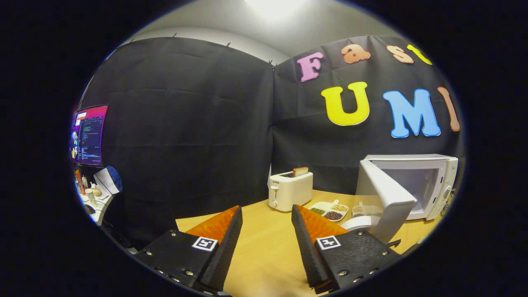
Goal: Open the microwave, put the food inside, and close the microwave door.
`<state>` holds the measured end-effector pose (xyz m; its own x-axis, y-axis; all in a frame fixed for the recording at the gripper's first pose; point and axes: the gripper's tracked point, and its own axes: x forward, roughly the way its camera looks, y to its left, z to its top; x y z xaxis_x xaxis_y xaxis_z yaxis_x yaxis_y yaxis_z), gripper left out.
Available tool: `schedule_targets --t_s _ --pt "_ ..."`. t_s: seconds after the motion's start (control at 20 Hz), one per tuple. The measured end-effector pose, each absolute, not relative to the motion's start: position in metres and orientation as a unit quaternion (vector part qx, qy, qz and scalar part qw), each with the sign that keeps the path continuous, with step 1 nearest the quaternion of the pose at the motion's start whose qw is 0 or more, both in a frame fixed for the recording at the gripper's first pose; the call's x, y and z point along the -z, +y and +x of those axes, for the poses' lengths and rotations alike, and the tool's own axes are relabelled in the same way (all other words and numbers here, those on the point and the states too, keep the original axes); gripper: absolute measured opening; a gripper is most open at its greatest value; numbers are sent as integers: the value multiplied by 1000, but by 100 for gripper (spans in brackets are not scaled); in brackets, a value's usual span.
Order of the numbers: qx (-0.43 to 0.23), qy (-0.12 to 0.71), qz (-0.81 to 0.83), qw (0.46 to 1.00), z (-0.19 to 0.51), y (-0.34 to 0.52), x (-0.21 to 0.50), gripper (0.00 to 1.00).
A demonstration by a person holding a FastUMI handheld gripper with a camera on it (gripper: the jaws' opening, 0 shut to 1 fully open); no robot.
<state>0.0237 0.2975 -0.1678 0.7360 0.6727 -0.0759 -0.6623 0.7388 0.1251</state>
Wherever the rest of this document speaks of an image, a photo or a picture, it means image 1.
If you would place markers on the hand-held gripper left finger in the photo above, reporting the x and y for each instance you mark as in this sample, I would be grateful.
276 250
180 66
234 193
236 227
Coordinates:
225 251

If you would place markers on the orange bottle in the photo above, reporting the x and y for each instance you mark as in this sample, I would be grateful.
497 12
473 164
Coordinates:
79 181

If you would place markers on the white toaster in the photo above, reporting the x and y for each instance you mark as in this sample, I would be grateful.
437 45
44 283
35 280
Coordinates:
291 192

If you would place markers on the white microwave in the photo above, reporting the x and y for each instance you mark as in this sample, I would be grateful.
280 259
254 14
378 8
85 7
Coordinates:
387 198

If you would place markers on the white divided bean dish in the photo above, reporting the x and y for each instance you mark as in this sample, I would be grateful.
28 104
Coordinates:
330 212

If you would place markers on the computer monitor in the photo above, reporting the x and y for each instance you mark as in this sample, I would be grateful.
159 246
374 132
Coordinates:
90 136

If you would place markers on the clear plastic cup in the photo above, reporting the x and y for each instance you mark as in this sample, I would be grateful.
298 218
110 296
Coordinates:
367 210

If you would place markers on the white desk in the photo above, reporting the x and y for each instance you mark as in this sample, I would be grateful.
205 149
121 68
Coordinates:
101 208

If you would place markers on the blue and white cap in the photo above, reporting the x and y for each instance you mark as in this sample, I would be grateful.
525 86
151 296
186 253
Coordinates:
109 179

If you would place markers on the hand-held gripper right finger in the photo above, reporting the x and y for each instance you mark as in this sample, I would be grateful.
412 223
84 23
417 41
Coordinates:
305 247

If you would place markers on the toast slice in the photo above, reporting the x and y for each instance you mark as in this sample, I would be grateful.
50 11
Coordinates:
300 171

